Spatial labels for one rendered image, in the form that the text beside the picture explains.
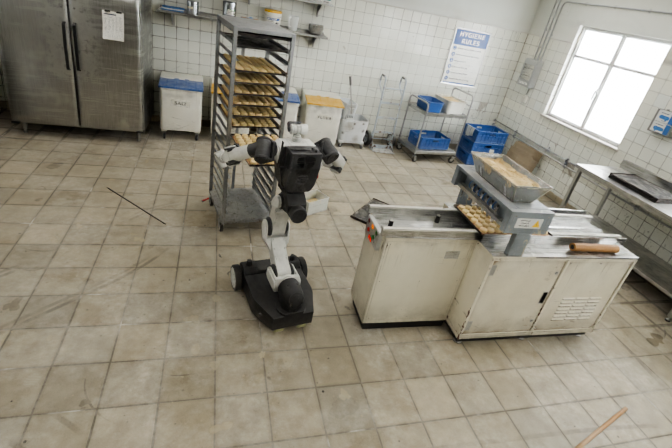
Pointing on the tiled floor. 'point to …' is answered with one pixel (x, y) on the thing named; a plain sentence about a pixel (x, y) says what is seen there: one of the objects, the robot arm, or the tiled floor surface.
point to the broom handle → (601, 428)
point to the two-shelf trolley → (440, 129)
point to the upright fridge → (75, 38)
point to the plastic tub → (316, 201)
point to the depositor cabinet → (535, 290)
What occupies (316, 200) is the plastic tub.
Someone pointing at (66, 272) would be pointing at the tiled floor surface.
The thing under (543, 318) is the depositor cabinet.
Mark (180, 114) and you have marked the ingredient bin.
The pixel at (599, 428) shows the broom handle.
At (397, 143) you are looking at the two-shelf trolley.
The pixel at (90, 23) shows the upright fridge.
